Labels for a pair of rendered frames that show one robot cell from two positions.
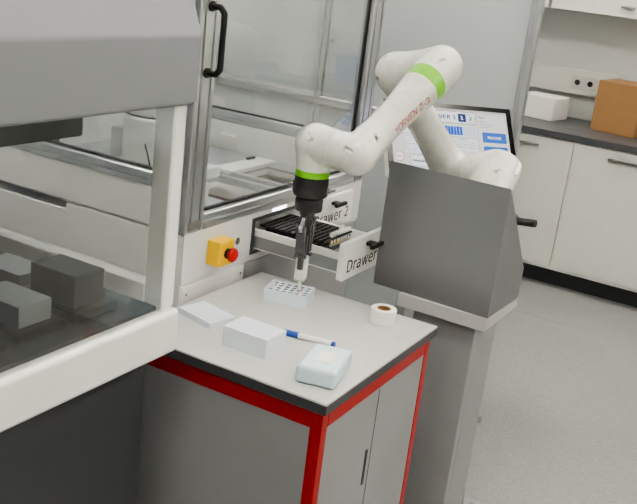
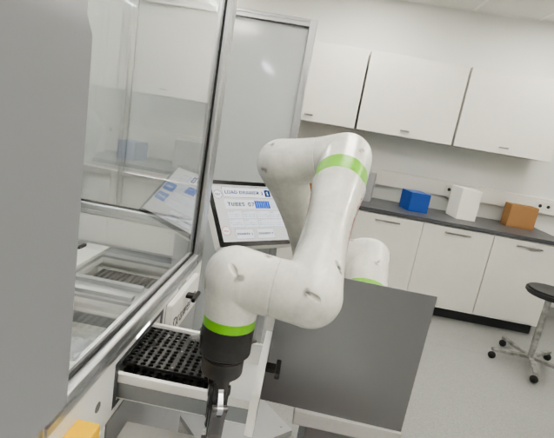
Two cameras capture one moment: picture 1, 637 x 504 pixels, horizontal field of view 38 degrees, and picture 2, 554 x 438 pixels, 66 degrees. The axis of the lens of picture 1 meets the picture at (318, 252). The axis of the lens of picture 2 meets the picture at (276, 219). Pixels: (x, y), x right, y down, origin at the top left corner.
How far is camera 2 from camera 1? 179 cm
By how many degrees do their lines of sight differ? 25
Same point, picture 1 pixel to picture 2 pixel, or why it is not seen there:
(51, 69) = not seen: outside the picture
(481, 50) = (256, 138)
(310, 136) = (237, 273)
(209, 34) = not seen: hidden behind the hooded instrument
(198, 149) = not seen: hidden behind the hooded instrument
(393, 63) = (288, 153)
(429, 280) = (331, 394)
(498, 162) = (376, 253)
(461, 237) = (372, 348)
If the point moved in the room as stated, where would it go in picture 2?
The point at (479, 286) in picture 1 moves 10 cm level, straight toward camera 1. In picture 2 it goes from (392, 399) to (412, 427)
